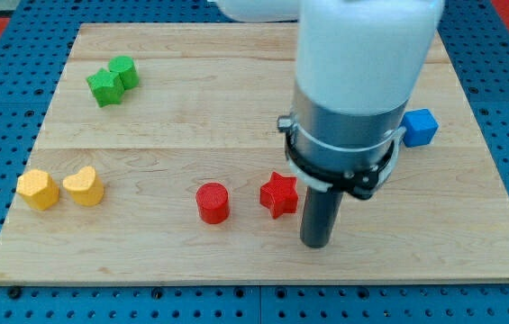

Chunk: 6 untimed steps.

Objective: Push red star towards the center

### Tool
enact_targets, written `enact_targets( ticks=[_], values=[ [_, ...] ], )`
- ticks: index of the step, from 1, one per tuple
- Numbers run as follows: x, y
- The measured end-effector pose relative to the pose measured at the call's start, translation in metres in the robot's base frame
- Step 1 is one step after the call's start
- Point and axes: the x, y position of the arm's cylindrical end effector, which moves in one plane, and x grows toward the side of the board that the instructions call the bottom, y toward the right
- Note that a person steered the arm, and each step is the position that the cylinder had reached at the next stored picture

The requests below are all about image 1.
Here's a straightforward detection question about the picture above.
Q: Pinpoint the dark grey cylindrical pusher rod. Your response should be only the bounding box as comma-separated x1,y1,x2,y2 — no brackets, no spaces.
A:
300,186,343,248

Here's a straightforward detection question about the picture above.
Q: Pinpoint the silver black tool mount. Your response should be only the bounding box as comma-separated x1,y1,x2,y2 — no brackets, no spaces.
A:
277,85,406,200

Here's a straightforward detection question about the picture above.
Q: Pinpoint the red star block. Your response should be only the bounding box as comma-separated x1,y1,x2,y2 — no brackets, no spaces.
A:
259,172,299,219

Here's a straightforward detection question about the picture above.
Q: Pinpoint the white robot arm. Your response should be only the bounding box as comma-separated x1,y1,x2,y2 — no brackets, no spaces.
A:
213,0,445,248

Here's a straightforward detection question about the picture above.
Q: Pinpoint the green star block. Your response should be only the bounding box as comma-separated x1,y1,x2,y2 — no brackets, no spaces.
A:
86,68,124,107

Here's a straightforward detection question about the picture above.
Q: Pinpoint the blue cube block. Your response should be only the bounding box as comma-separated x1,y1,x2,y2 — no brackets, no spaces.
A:
401,108,439,148

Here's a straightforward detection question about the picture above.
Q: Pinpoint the red cylinder block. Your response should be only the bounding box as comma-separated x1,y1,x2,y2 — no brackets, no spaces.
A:
195,183,230,224

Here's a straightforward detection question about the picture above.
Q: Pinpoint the wooden board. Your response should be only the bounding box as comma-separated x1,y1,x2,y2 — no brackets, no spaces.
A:
0,23,509,286

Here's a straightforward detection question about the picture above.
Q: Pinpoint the green cylinder block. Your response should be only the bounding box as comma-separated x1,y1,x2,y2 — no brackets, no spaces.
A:
108,56,140,90

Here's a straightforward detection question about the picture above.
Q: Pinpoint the yellow heart block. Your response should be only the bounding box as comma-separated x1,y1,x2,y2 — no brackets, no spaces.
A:
62,166,105,207

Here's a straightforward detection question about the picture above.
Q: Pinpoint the yellow hexagon block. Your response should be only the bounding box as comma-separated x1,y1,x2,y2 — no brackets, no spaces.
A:
16,169,59,211

